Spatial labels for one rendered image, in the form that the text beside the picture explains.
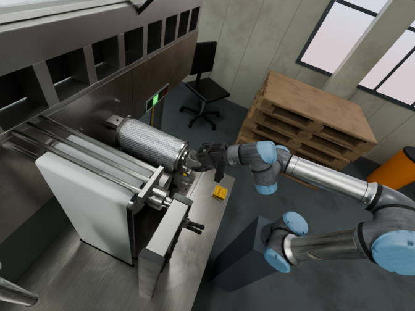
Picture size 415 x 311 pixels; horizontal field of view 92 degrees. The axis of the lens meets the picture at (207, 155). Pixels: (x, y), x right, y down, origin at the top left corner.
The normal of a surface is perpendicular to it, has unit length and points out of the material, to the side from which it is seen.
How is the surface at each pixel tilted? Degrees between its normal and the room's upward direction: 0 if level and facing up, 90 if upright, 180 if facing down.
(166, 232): 0
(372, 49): 90
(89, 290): 0
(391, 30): 90
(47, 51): 90
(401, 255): 83
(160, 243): 0
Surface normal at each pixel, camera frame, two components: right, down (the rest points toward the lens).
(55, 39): 0.91, 0.41
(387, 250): -0.50, 0.45
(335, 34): -0.32, 0.65
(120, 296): 0.25, -0.65
